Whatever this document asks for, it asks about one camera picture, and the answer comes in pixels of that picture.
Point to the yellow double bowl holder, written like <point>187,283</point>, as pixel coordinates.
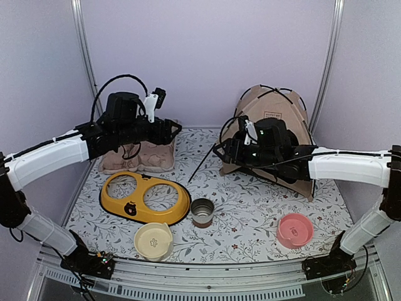
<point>133,207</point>

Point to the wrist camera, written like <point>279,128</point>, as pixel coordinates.
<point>152,102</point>
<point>248,127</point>

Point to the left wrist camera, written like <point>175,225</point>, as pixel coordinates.
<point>152,102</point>

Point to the aluminium frame post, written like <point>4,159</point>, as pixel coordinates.
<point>327,67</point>
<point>83,44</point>

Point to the aluminium front rail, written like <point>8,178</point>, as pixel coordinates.
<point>276,280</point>

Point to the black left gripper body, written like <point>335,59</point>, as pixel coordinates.
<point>129,133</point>

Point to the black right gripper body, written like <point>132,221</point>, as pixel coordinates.
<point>264,158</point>

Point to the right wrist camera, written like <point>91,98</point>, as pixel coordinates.
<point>248,127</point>

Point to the aluminium frame post left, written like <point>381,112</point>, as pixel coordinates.
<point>83,44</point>

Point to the aluminium frame post right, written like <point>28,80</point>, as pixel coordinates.
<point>327,67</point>

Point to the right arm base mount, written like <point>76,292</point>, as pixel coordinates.
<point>326,266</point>

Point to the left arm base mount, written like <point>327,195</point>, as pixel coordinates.
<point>83,262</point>

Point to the pink pet bowl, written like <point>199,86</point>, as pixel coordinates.
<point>294,231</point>

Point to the beige pet tent fabric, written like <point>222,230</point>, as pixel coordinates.
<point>282,109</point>

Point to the beige patterned pet pillow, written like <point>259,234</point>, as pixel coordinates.
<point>147,158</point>

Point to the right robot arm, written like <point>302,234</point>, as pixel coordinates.
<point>268,145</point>

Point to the steel cup with brown base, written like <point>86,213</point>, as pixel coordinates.
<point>202,212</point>

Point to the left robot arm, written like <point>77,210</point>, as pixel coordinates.
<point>126,120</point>

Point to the cream pet bowl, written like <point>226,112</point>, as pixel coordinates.
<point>154,241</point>

